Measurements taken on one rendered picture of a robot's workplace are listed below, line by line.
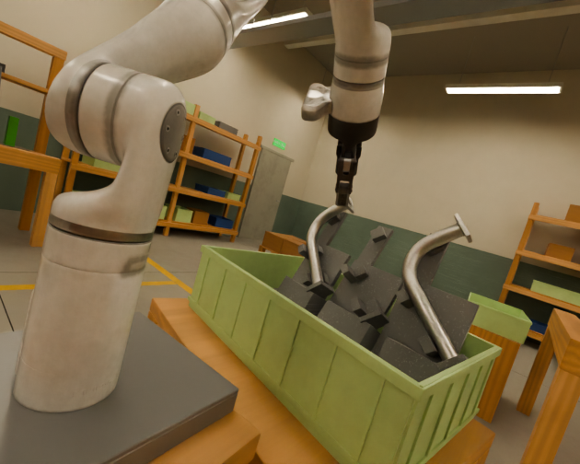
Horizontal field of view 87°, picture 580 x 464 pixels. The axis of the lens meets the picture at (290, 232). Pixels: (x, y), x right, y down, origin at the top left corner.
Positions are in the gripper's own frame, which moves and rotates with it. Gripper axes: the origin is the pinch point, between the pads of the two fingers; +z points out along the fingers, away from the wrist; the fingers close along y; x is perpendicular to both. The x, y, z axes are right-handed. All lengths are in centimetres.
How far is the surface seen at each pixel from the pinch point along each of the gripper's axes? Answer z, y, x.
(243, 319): 24.8, -16.9, 17.2
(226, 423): 8.8, -38.4, 10.5
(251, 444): 9.2, -39.8, 6.8
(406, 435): 11.4, -34.7, -12.0
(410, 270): 18.7, -2.0, -16.1
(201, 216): 352, 322, 251
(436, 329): 20.5, -13.8, -20.8
